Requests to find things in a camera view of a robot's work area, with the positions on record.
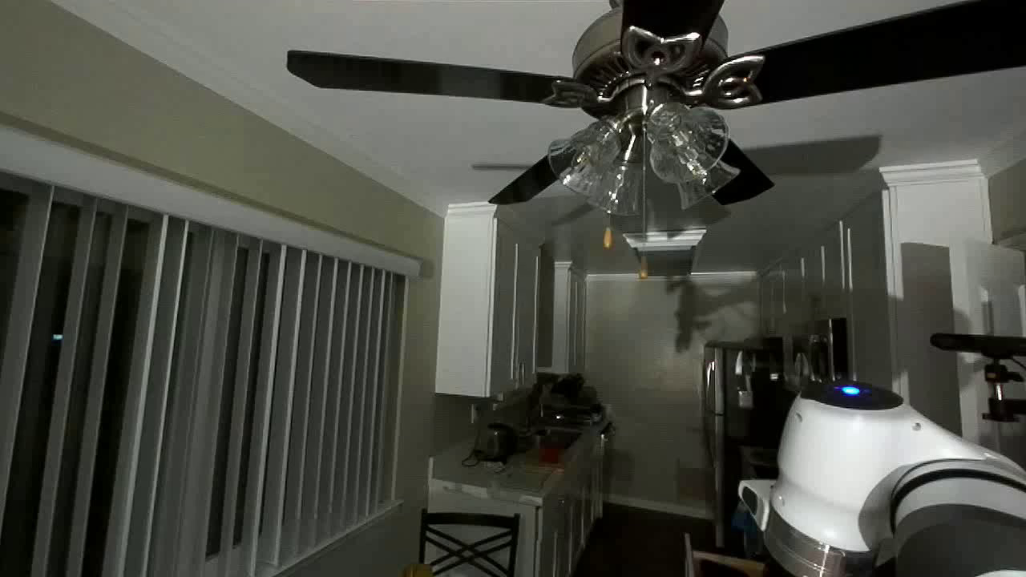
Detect stainless steel refrigerator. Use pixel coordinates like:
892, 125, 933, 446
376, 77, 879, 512
700, 338, 793, 553

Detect black camera tripod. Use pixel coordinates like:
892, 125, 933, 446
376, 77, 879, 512
926, 331, 1026, 428

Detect white upper kitchen cabinet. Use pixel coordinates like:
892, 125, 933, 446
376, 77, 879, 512
434, 198, 504, 400

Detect wooden chair back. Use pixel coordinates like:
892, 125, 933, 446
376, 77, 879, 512
680, 533, 770, 577

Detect white vertical window blinds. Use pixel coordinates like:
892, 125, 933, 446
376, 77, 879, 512
0, 170, 413, 577

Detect clear glass lamp shade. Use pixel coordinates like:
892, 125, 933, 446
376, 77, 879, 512
546, 119, 642, 216
612, 159, 719, 259
643, 102, 745, 210

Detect long dark fan blade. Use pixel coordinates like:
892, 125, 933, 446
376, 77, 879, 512
488, 147, 571, 210
618, 0, 730, 42
746, 0, 1026, 110
708, 139, 777, 210
286, 48, 571, 110

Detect silver ceiling fan motor housing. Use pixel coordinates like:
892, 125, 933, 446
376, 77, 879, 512
546, 0, 770, 117

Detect white kitchen counter unit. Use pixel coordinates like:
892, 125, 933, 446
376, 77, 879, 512
425, 424, 615, 577

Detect dark kettle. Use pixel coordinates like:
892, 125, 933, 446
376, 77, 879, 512
472, 421, 522, 464

